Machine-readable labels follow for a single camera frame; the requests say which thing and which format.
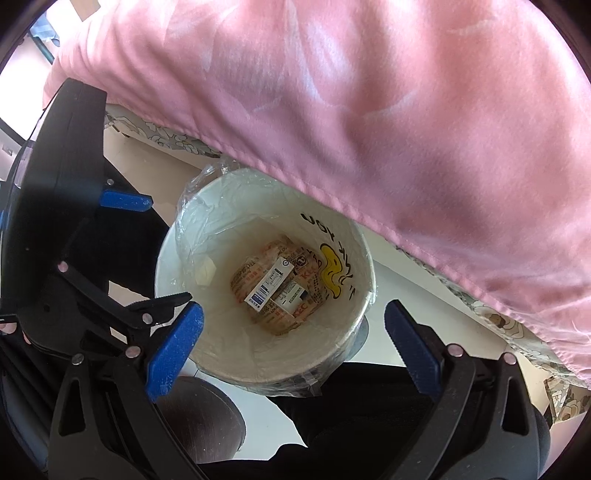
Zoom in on brown round stool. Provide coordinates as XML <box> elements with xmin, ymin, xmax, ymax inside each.
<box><xmin>156</xmin><ymin>375</ymin><xmax>246</xmax><ymax>466</ymax></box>

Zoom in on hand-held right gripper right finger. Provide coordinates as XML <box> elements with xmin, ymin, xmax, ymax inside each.
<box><xmin>384</xmin><ymin>299</ymin><xmax>542</xmax><ymax>480</ymax></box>

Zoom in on white round bin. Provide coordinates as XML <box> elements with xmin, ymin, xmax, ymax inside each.
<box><xmin>154</xmin><ymin>157</ymin><xmax>377</xmax><ymax>398</ymax></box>

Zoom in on printed paper wrapper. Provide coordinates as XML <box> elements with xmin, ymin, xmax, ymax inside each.
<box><xmin>230</xmin><ymin>235</ymin><xmax>334</xmax><ymax>336</ymax></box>

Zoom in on clear plastic bin liner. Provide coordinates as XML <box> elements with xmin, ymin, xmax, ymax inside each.
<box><xmin>174</xmin><ymin>154</ymin><xmax>377</xmax><ymax>398</ymax></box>

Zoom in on white box dark label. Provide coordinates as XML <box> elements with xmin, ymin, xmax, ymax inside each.
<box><xmin>269</xmin><ymin>278</ymin><xmax>315</xmax><ymax>320</ymax></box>

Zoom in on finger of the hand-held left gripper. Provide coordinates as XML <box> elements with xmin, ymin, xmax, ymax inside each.
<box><xmin>65</xmin><ymin>176</ymin><xmax>154</xmax><ymax>261</ymax></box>
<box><xmin>41</xmin><ymin>261</ymin><xmax>194</xmax><ymax>363</ymax></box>

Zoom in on small white paper scrap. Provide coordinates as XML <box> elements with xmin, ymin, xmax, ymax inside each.
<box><xmin>196</xmin><ymin>258</ymin><xmax>217</xmax><ymax>286</ymax></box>

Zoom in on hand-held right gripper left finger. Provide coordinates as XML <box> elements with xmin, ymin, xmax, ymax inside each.
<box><xmin>48</xmin><ymin>302</ymin><xmax>218</xmax><ymax>480</ymax></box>

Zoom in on white box blue label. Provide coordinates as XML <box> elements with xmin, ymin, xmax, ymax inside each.
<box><xmin>243</xmin><ymin>256</ymin><xmax>296</xmax><ymax>308</ymax></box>

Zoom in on pink floral bedsheet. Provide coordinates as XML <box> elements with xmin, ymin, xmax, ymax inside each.
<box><xmin>43</xmin><ymin>0</ymin><xmax>591</xmax><ymax>389</ymax></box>

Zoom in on person's dark pants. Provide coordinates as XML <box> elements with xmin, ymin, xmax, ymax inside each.
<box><xmin>270</xmin><ymin>360</ymin><xmax>552</xmax><ymax>480</ymax></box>

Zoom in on person's left hand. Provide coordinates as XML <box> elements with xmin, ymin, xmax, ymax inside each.
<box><xmin>0</xmin><ymin>320</ymin><xmax>31</xmax><ymax>345</ymax></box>

